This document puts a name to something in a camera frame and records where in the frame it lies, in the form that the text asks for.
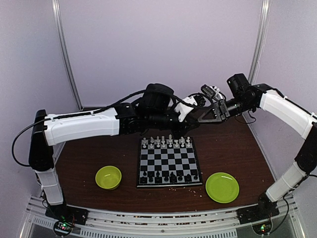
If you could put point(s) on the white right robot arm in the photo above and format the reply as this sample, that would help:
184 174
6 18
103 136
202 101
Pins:
251 97

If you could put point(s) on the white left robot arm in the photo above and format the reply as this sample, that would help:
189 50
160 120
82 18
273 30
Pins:
155 107

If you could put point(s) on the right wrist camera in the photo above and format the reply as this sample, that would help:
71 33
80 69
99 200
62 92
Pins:
213 92

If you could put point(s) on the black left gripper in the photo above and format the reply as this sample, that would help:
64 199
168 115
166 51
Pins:
189 121

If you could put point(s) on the green plate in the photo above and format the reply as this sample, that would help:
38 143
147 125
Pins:
222 187

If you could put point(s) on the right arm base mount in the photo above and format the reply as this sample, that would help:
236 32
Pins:
265 208

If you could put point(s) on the black and grey chessboard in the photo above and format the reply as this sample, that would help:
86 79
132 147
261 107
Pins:
167 162

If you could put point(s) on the green bowl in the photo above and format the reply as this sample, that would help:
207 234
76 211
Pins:
108 177

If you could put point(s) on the right aluminium corner post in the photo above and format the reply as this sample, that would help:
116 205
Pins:
260 41

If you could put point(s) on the left aluminium corner post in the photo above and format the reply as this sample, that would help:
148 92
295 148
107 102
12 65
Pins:
65 55

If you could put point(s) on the aluminium corner post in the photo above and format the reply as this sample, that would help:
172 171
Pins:
260 41
65 55

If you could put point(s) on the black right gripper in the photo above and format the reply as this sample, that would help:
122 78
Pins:
220 111

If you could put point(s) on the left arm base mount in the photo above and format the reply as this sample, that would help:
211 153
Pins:
65 213

